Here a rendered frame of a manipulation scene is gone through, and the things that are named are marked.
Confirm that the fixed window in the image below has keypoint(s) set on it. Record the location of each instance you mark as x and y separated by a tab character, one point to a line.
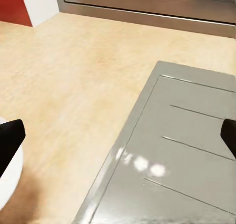
210	17

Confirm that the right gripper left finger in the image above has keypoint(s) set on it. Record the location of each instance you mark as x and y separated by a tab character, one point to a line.
12	134

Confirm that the countertop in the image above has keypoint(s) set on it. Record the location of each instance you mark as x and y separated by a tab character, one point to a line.
73	81

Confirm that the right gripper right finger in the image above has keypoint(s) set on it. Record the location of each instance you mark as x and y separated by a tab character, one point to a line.
228	134

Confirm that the saucer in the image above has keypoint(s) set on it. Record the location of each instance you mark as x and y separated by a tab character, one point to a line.
11	176

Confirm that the drop in sink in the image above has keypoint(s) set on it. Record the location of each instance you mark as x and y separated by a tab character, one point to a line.
169	164

